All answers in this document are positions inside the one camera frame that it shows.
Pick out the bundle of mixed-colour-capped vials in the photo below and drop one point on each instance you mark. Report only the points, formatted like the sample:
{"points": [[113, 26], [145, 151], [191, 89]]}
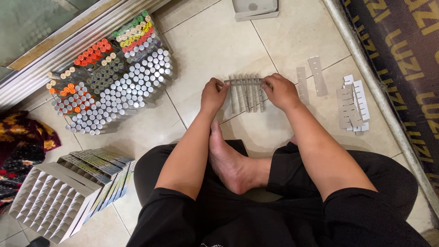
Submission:
{"points": [[137, 34]]}

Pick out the person's bare foot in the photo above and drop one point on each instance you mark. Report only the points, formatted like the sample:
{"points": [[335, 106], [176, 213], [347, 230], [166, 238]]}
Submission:
{"points": [[233, 168]]}

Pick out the dark doormat with yellow print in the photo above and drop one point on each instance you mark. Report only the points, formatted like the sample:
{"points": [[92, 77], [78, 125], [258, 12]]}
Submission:
{"points": [[404, 68]]}

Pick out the pile of slotted cardboard strips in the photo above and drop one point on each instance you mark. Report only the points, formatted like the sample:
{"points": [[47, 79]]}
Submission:
{"points": [[353, 104]]}

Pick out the person's left hand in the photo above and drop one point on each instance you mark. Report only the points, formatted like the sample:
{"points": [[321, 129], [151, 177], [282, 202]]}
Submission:
{"points": [[212, 97]]}

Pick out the person's right hand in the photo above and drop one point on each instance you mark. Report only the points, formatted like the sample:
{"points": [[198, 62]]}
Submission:
{"points": [[283, 92]]}

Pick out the aluminium sliding door frame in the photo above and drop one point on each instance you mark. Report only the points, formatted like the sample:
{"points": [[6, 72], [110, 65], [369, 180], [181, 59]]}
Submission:
{"points": [[51, 51]]}

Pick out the pile of silver-capped vials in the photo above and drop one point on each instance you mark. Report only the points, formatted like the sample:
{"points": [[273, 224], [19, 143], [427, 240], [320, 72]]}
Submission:
{"points": [[133, 85]]}

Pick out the cluster of orange and white vials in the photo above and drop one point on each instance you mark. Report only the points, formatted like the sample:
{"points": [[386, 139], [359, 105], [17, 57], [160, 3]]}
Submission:
{"points": [[72, 97]]}

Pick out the black object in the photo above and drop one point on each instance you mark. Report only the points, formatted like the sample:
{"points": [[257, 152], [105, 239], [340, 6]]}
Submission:
{"points": [[37, 242]]}

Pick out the grey cardboard divider grid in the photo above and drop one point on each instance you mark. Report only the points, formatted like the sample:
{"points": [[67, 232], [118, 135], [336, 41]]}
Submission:
{"points": [[246, 94]]}

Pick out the dark floral cloth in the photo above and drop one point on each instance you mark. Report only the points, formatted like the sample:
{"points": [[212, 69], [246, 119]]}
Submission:
{"points": [[20, 151]]}

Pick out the short grey slotted cardboard strip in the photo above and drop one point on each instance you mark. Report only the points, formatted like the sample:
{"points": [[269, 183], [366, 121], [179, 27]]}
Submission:
{"points": [[302, 85]]}

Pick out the bundle of orange-capped vials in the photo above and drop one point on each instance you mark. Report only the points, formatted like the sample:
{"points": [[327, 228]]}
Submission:
{"points": [[93, 52]]}

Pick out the long grey slotted cardboard strip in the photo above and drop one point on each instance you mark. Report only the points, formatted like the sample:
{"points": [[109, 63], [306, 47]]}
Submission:
{"points": [[317, 76]]}

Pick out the open white carton with grid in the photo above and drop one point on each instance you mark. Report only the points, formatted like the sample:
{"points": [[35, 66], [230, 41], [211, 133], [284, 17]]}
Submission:
{"points": [[51, 202]]}

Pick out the person's black trousers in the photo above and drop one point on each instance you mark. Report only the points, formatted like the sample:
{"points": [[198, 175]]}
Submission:
{"points": [[274, 219]]}

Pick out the grey cardboard box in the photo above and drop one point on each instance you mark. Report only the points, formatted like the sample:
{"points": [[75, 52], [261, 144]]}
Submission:
{"points": [[255, 8]]}

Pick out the metal threshold rail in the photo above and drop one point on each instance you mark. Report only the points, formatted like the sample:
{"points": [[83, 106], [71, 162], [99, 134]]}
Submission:
{"points": [[370, 92]]}

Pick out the stack of printed cartons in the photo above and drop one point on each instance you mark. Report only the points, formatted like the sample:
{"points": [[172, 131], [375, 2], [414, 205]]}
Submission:
{"points": [[106, 171]]}

